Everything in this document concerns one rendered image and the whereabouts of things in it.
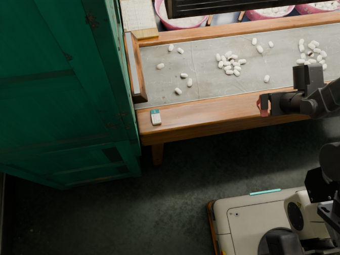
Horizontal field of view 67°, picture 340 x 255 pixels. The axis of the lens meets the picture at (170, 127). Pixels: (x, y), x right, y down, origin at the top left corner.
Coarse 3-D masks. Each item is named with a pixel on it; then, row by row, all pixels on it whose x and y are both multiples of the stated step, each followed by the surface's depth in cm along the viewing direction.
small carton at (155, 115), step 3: (150, 111) 103; (153, 111) 103; (156, 111) 103; (153, 114) 102; (156, 114) 102; (159, 114) 102; (153, 117) 102; (156, 117) 102; (159, 117) 102; (153, 120) 101; (156, 120) 102; (159, 120) 102; (153, 123) 101; (156, 123) 102; (159, 123) 102
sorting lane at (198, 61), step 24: (336, 24) 128; (144, 48) 118; (192, 48) 119; (216, 48) 120; (240, 48) 120; (264, 48) 121; (288, 48) 122; (336, 48) 123; (144, 72) 114; (168, 72) 114; (192, 72) 115; (216, 72) 115; (240, 72) 116; (264, 72) 116; (288, 72) 117; (336, 72) 118; (168, 96) 110; (192, 96) 111; (216, 96) 111
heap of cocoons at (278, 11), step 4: (268, 8) 129; (272, 8) 131; (276, 8) 129; (280, 8) 129; (284, 8) 129; (260, 12) 128; (264, 12) 128; (268, 12) 128; (272, 12) 129; (276, 12) 130; (280, 12) 128; (284, 12) 129
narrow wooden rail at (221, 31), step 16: (304, 16) 125; (320, 16) 126; (336, 16) 126; (160, 32) 118; (176, 32) 119; (192, 32) 119; (208, 32) 119; (224, 32) 120; (240, 32) 121; (256, 32) 123
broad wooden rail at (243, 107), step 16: (240, 96) 110; (256, 96) 109; (144, 112) 105; (160, 112) 105; (176, 112) 105; (192, 112) 106; (208, 112) 106; (224, 112) 106; (240, 112) 107; (256, 112) 107; (144, 128) 102; (160, 128) 103; (176, 128) 103; (192, 128) 106; (208, 128) 110; (224, 128) 115; (240, 128) 120; (144, 144) 116
